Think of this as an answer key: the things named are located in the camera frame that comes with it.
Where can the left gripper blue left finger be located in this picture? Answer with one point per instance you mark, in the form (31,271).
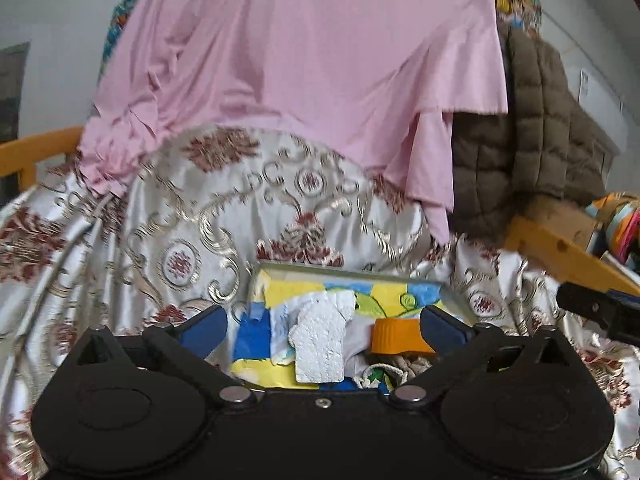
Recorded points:
(193,339)

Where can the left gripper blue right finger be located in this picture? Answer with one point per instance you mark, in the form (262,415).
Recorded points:
(442,332)

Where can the white cloth with blue print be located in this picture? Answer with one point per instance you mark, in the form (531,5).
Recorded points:
(280,329)

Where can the grey beige drawstring pouch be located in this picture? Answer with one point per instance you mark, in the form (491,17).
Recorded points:
(390,372)

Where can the white knitted cloth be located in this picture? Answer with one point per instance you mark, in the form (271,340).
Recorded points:
(317,336)

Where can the grey tray with cartoon picture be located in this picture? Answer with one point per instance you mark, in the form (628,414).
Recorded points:
(378,296)

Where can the colourful patterned cloth bundle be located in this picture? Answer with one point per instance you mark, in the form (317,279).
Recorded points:
(618,214)

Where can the floral satin bedspread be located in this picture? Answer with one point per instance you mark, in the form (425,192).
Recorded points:
(193,230)

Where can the cardboard box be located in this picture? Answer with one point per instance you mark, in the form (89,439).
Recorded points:
(562,219)

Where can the brown quilted jacket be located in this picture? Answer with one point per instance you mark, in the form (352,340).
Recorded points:
(543,146)

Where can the pink draped sheet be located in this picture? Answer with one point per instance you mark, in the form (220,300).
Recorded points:
(378,81)

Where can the grey door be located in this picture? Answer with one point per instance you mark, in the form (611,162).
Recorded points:
(12,70)

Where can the white wall air conditioner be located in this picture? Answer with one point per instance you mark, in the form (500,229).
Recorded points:
(605,111)

